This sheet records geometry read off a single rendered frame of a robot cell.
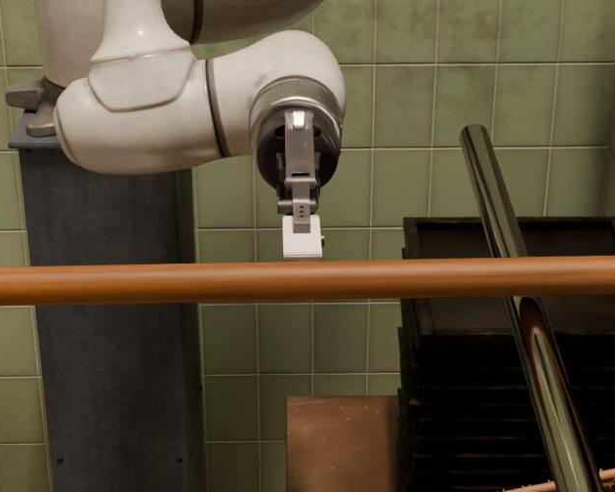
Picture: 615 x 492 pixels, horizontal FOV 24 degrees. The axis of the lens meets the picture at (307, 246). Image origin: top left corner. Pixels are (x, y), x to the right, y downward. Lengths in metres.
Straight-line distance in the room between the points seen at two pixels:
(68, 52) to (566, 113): 0.94
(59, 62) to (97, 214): 0.20
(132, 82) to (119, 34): 0.05
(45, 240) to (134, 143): 0.52
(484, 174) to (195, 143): 0.29
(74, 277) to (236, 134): 0.36
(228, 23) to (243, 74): 0.47
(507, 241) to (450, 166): 1.22
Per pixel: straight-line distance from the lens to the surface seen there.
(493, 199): 1.27
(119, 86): 1.41
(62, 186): 1.86
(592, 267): 1.11
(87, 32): 1.80
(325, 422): 2.00
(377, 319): 2.55
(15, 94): 1.92
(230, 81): 1.40
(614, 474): 1.57
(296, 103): 1.32
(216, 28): 1.86
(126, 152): 1.42
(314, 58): 1.41
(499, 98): 2.38
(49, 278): 1.10
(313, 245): 1.13
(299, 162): 1.19
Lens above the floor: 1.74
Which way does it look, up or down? 28 degrees down
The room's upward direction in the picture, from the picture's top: straight up
